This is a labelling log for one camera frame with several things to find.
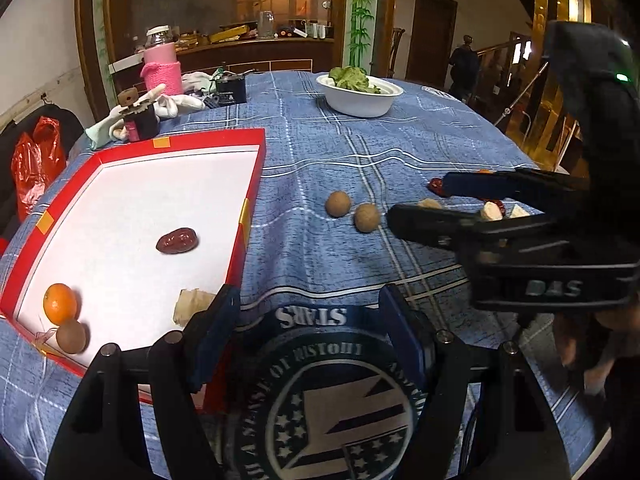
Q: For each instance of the blue plaid tablecloth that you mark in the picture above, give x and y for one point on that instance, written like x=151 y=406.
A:
x=320 y=160

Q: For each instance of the wooden sideboard with mirror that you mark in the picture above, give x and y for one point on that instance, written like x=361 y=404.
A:
x=250 y=55

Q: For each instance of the black box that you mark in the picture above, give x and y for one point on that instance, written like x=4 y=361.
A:
x=231 y=91

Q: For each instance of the brown wooden door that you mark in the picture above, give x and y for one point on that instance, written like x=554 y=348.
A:
x=430 y=35

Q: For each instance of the small wooden block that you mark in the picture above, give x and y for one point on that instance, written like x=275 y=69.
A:
x=128 y=96

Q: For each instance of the pale green glove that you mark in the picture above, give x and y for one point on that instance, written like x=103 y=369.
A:
x=102 y=127

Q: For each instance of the red box with white inside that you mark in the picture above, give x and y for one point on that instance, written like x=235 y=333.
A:
x=150 y=200

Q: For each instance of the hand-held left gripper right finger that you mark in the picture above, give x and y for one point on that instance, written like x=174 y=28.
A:
x=400 y=330

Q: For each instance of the glass jar with pink sleeve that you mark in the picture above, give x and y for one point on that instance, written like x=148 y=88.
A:
x=162 y=67

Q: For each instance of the flat white box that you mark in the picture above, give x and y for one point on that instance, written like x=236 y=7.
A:
x=125 y=64

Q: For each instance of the brown longan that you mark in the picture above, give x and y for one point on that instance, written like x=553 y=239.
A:
x=70 y=336
x=367 y=217
x=338 y=204

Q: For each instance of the bamboo painted panel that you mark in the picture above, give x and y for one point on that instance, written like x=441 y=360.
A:
x=360 y=15

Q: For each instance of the red plastic bag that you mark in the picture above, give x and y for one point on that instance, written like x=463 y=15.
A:
x=37 y=160

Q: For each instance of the orange mandarin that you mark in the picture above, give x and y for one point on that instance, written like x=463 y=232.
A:
x=60 y=302

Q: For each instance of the wooden chair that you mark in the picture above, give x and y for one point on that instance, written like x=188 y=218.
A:
x=395 y=52

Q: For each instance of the small dark jar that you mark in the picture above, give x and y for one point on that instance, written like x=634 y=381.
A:
x=142 y=125

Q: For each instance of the black sofa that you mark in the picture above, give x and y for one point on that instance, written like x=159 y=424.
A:
x=10 y=135

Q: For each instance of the person's right hand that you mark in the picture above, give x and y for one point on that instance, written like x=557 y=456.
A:
x=575 y=345

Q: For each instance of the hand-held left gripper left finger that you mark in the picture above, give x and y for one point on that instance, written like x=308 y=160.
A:
x=215 y=330

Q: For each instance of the green leafy vegetables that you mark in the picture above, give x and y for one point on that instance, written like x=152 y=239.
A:
x=352 y=79

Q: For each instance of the white bowl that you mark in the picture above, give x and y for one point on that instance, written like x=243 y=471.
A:
x=359 y=100

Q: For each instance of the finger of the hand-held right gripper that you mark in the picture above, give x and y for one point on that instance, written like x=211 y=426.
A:
x=500 y=184
x=430 y=222

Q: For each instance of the glass pitcher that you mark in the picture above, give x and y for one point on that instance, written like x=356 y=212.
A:
x=265 y=24

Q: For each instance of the white glove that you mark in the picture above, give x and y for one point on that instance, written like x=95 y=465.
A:
x=200 y=82
x=177 y=106

